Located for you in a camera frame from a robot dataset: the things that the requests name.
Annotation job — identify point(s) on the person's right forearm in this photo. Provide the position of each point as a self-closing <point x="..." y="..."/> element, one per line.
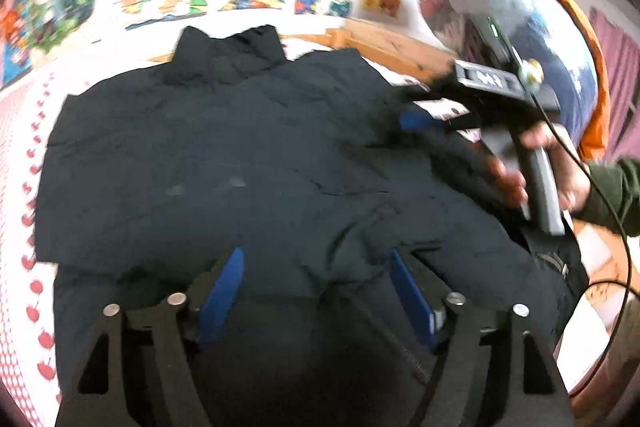
<point x="615" y="197"/>

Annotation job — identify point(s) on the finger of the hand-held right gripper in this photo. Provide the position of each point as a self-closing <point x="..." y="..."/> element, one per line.
<point x="420" y="122"/>
<point x="435" y="89"/>

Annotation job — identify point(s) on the red checked bedsheet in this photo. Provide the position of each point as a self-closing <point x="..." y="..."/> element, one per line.
<point x="30" y="117"/>

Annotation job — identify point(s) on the person's right hand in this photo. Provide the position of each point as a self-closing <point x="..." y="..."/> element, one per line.
<point x="570" y="177"/>

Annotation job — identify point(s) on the orange-rimmed round mirror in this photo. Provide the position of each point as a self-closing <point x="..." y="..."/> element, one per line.
<point x="555" y="37"/>

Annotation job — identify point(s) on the pink dotted quilt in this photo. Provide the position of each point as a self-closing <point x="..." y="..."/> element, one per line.
<point x="595" y="257"/>

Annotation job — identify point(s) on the black jacket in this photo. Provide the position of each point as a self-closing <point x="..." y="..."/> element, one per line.
<point x="225" y="167"/>

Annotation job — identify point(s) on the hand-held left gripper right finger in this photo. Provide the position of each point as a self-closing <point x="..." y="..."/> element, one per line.
<point x="410" y="294"/>

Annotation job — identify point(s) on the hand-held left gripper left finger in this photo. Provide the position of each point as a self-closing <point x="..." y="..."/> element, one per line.
<point x="220" y="294"/>

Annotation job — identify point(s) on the orange-haired figure wall poster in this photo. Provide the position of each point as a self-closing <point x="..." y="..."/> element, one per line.
<point x="12" y="37"/>

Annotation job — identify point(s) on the wooden bed frame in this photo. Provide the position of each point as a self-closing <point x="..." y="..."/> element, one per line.
<point x="395" y="49"/>

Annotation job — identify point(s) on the purple curtain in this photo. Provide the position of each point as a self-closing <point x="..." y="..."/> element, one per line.
<point x="620" y="72"/>

